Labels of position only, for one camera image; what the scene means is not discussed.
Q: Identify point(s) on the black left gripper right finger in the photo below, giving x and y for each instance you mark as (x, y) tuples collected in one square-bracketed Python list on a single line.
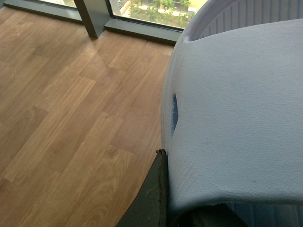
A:
[(219, 215)]

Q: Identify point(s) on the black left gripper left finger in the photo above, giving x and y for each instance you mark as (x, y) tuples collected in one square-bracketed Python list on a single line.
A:
[(149, 208)]

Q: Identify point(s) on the light blue slipper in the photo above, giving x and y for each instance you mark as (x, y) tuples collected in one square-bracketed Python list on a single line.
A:
[(232, 112)]

